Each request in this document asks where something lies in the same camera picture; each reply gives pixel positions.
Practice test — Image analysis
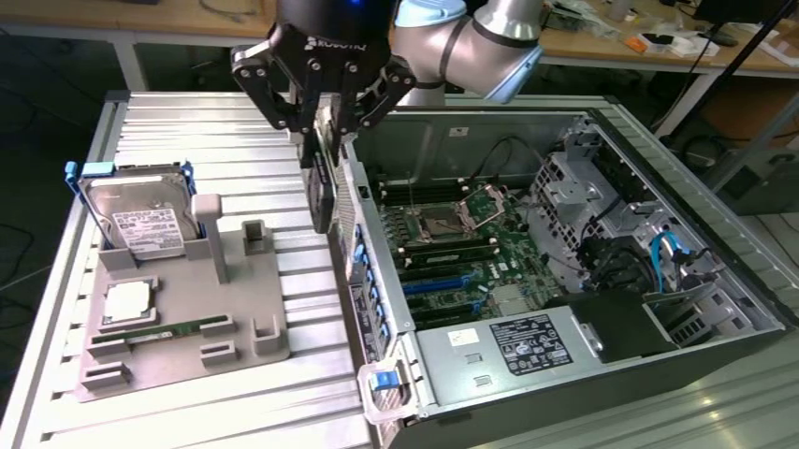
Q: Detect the green RAM stick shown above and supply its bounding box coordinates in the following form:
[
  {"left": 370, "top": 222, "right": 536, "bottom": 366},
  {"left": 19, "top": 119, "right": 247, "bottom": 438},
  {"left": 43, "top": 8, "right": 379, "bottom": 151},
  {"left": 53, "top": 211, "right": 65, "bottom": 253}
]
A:
[{"left": 93, "top": 320, "right": 226, "bottom": 342}]

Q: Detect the hard disk in blue caddy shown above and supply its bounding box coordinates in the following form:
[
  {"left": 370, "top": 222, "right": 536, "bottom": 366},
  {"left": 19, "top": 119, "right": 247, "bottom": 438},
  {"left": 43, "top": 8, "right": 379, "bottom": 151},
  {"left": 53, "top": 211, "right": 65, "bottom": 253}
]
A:
[{"left": 63, "top": 159, "right": 203, "bottom": 262}]

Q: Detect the open black PC case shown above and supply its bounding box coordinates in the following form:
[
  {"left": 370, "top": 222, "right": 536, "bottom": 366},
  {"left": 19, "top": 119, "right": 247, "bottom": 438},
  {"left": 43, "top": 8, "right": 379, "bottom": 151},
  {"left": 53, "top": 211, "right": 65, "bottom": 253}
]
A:
[{"left": 318, "top": 104, "right": 799, "bottom": 449}]

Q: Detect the perforated metal disk bay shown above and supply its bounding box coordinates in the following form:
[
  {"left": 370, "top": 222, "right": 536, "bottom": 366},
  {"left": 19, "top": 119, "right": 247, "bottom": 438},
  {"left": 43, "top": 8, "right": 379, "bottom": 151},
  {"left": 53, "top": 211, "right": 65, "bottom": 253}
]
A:
[{"left": 530, "top": 149, "right": 628, "bottom": 264}]

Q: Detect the black slanted stand pole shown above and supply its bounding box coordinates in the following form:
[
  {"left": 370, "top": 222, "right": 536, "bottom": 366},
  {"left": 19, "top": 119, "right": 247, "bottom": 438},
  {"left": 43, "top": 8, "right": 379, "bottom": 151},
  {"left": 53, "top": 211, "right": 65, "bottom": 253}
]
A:
[{"left": 649, "top": 0, "right": 784, "bottom": 138}]

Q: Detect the CPU socket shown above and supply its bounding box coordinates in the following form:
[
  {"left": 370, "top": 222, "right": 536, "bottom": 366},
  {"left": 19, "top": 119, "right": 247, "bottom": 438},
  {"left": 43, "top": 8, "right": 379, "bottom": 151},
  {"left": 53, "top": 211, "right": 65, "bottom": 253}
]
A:
[{"left": 414, "top": 202, "right": 467, "bottom": 242}]

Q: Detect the black plastic air shroud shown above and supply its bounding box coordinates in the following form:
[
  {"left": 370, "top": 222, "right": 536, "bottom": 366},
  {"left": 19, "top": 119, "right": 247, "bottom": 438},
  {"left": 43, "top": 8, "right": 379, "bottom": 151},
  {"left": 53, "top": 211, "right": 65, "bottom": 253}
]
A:
[{"left": 541, "top": 289, "right": 684, "bottom": 366}]

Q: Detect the blue case latch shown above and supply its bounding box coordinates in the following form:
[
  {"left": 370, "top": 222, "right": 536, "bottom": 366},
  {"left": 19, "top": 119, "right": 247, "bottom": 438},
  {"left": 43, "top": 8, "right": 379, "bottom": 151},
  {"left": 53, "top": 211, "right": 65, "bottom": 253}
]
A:
[{"left": 367, "top": 370, "right": 402, "bottom": 391}]

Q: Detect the grey power supply unit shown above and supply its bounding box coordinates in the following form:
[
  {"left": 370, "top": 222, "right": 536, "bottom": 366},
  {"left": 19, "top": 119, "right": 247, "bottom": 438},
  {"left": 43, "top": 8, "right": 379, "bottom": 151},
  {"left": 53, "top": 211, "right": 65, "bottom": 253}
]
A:
[{"left": 414, "top": 306, "right": 609, "bottom": 409}]

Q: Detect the blue disk wire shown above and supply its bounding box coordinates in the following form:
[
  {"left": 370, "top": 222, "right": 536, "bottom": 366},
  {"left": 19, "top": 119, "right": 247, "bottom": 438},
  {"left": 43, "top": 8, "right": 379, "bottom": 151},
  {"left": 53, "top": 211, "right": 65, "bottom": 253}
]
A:
[{"left": 648, "top": 224, "right": 693, "bottom": 294}]

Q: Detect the green motherboard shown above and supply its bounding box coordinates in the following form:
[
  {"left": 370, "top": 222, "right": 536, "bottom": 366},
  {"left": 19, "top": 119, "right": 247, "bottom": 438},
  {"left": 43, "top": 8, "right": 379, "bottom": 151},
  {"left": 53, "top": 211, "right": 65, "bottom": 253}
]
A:
[{"left": 377, "top": 180, "right": 572, "bottom": 329}]

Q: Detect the wooden desk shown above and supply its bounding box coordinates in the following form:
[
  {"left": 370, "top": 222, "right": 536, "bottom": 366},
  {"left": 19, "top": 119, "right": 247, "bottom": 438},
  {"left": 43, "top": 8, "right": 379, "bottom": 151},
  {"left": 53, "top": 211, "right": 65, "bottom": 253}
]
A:
[{"left": 0, "top": 0, "right": 799, "bottom": 77}]

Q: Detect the grey plastic parts rack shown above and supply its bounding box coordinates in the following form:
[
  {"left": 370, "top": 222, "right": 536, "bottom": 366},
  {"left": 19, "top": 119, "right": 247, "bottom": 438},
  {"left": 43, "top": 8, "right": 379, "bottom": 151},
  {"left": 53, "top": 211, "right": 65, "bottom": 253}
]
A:
[{"left": 73, "top": 193, "right": 294, "bottom": 403}]

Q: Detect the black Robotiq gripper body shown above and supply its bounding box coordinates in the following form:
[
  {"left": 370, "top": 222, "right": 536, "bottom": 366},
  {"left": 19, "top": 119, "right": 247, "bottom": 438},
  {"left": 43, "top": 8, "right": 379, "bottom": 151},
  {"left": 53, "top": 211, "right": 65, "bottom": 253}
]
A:
[{"left": 266, "top": 0, "right": 401, "bottom": 97}]

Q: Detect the black looped wire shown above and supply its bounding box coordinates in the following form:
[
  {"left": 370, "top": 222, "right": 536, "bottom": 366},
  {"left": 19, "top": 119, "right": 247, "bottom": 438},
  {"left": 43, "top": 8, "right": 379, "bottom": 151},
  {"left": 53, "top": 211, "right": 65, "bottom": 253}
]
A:
[{"left": 471, "top": 135, "right": 553, "bottom": 182}]

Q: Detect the metal socket cover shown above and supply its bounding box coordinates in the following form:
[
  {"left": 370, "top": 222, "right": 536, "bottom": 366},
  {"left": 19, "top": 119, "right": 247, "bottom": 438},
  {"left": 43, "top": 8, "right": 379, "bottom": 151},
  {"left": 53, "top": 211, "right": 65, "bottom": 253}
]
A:
[{"left": 458, "top": 185, "right": 512, "bottom": 230}]

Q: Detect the white and orange box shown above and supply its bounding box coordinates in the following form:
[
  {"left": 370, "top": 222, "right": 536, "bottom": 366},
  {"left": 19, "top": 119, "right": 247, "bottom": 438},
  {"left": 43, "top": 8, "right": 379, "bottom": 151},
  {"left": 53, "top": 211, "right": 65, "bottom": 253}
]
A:
[{"left": 620, "top": 31, "right": 714, "bottom": 58}]

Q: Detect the black graphics card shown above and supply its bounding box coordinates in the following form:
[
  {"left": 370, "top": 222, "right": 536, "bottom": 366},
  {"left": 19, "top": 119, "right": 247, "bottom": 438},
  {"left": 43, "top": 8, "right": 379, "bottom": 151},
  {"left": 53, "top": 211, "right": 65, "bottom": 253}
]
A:
[{"left": 301, "top": 91, "right": 355, "bottom": 235}]

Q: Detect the silver CPU chip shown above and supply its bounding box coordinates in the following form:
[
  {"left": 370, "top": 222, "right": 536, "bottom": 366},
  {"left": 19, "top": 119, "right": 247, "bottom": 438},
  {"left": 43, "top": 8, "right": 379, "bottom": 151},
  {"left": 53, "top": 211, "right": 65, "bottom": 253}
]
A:
[{"left": 102, "top": 283, "right": 155, "bottom": 323}]

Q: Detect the silver chipset heatsink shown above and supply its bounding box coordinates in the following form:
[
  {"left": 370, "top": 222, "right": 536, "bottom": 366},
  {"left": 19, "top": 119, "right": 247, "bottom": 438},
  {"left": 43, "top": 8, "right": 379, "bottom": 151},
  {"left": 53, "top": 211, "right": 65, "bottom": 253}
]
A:
[{"left": 490, "top": 286, "right": 540, "bottom": 317}]

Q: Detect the blue expansion slot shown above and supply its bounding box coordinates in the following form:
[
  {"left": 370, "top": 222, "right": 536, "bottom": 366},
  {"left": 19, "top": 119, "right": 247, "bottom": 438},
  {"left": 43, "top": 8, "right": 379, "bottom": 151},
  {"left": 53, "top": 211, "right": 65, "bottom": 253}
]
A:
[{"left": 401, "top": 275, "right": 475, "bottom": 297}]

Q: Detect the dark grey cabinet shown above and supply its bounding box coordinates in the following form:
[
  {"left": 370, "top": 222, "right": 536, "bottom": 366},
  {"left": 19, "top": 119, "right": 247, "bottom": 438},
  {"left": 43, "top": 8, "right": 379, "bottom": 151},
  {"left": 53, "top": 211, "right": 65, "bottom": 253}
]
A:
[{"left": 712, "top": 148, "right": 799, "bottom": 217}]

